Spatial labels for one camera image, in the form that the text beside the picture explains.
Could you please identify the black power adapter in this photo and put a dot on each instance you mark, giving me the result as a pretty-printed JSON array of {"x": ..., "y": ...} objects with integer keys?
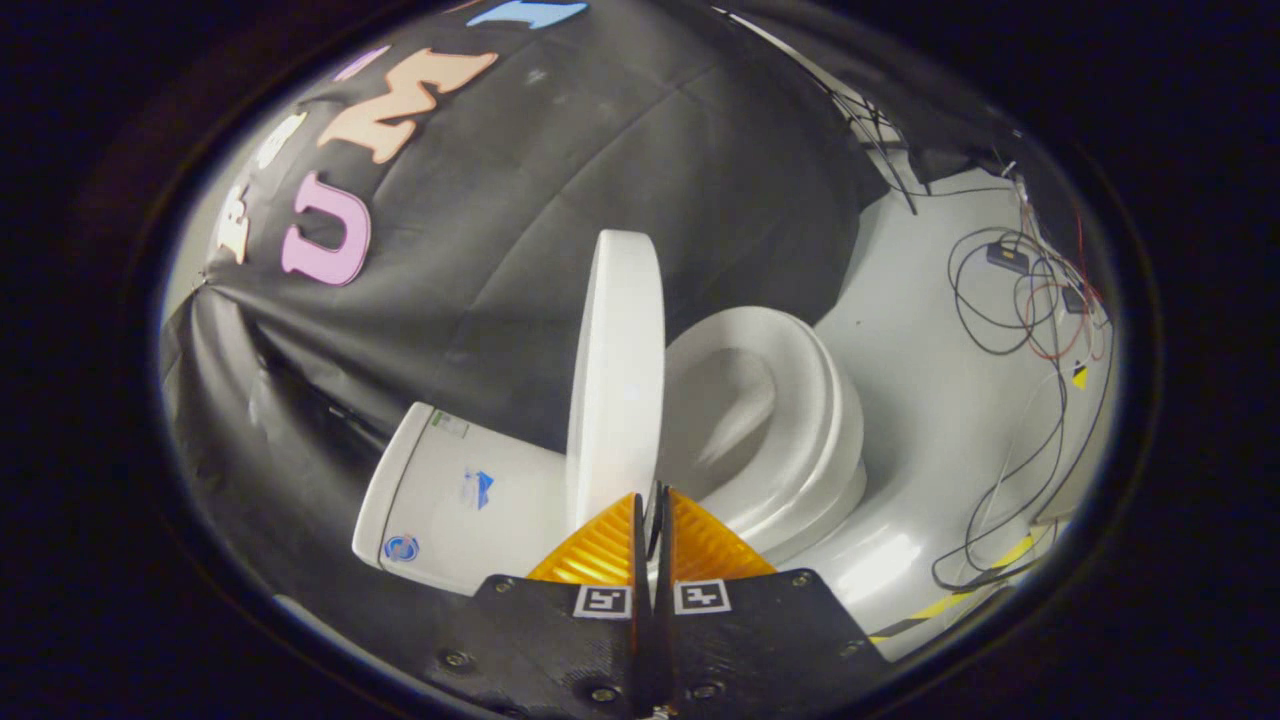
[
  {"x": 1075, "y": 298},
  {"x": 1007, "y": 257}
]

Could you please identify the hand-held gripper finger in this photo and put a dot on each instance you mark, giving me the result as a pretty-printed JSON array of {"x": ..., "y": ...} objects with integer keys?
[
  {"x": 638, "y": 640},
  {"x": 662, "y": 640}
]

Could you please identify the black backdrop cloth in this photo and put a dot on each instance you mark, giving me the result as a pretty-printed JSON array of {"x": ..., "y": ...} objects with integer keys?
[{"x": 560, "y": 230}]

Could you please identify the black light stand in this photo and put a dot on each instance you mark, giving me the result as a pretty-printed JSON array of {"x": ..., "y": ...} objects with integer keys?
[{"x": 870, "y": 120}]

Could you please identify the white toilet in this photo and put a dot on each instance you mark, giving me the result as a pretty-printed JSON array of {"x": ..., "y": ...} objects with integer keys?
[{"x": 460, "y": 490}]

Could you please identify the white toilet lid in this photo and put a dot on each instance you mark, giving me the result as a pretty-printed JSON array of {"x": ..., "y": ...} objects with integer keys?
[{"x": 615, "y": 380}]

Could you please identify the yellow and black floor tape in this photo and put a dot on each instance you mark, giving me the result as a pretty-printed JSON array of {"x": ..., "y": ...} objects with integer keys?
[{"x": 945, "y": 603}]

